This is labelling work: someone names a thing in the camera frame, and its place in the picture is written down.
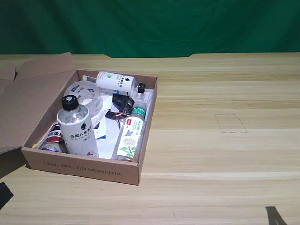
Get black object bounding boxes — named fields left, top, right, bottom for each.
left=0, top=182, right=14, bottom=210

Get brown cardboard monitor box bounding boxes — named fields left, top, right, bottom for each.
left=0, top=52, right=158, bottom=186

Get white paper sheets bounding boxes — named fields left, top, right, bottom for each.
left=95, top=93, right=122, bottom=160

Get white blue printed leaflet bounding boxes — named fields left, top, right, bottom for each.
left=93, top=127, right=107, bottom=141

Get Pepsi drink can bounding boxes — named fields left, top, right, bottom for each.
left=38, top=123, right=68, bottom=154

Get clear plastic bag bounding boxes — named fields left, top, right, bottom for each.
left=82, top=75, right=98, bottom=85

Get green backdrop curtain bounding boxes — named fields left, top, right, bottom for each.
left=0, top=0, right=300, bottom=58

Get clear bottle green label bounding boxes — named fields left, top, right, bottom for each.
left=112, top=92, right=149, bottom=162

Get clear packing tape roll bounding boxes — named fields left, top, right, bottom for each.
left=62, top=81, right=104, bottom=117

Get white printed receipt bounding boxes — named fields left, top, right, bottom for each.
left=90, top=110, right=107, bottom=129

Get white bottle black cap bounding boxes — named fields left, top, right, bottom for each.
left=57, top=95, right=99, bottom=158
left=96, top=71, right=146, bottom=95

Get black fan with wires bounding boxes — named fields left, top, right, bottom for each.
left=105, top=93, right=135, bottom=129

